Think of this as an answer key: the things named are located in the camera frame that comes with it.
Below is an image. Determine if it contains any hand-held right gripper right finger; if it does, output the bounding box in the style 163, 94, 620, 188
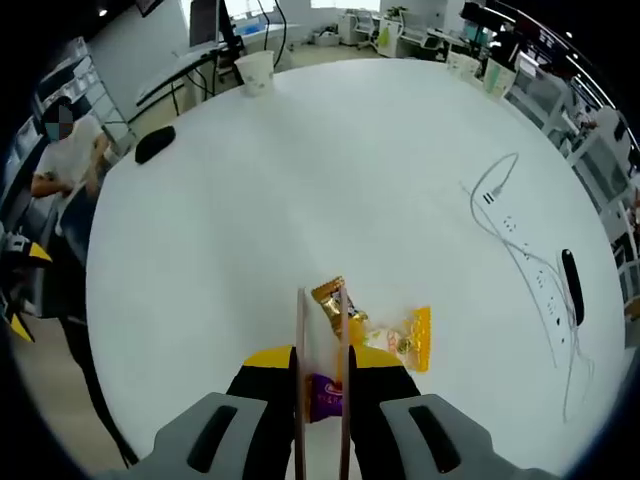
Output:
348, 344, 554, 480

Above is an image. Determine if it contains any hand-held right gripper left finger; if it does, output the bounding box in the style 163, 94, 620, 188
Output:
94, 344, 297, 480

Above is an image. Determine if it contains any purple food packet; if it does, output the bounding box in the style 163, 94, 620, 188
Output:
308, 372, 347, 425

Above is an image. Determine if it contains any yellow food packet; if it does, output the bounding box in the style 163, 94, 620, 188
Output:
347, 305, 433, 374

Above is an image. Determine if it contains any gold food packet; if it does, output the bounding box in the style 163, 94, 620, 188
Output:
310, 275, 370, 334

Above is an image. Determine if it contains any black oval pouch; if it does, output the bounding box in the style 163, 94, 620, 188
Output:
134, 125, 177, 164

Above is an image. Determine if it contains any white storage shelf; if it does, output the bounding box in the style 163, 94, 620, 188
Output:
37, 39, 132, 146

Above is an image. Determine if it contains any small side desk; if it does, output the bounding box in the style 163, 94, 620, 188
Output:
135, 42, 246, 119

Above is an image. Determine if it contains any black slim device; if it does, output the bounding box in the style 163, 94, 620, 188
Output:
560, 248, 586, 327

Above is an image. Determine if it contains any patterned white paper cup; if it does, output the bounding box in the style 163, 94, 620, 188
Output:
233, 49, 276, 97

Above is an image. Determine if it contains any dark computer monitor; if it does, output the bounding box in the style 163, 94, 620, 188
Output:
188, 0, 221, 46

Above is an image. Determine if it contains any tall lidded drink cup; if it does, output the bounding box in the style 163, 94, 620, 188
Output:
481, 58, 517, 101

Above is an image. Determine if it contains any plain white cup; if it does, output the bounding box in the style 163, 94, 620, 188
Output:
445, 50, 476, 81

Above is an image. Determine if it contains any black monitor on tripod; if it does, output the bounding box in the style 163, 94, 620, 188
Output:
462, 2, 496, 26

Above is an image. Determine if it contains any white cable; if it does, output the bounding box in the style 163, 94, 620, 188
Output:
459, 152, 521, 201

